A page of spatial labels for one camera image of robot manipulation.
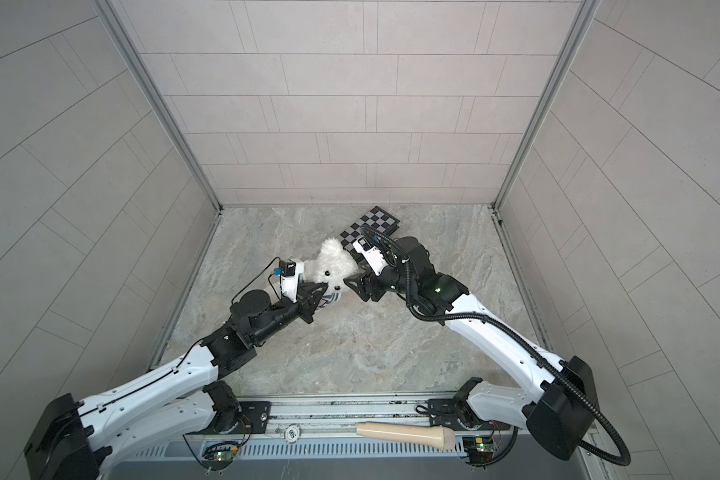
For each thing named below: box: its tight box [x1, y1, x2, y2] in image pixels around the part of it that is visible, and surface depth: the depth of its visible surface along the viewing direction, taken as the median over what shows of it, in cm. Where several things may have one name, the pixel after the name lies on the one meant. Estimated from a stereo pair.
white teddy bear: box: [302, 239, 360, 293], surface depth 71 cm
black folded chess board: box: [339, 206, 400, 262], surface depth 110 cm
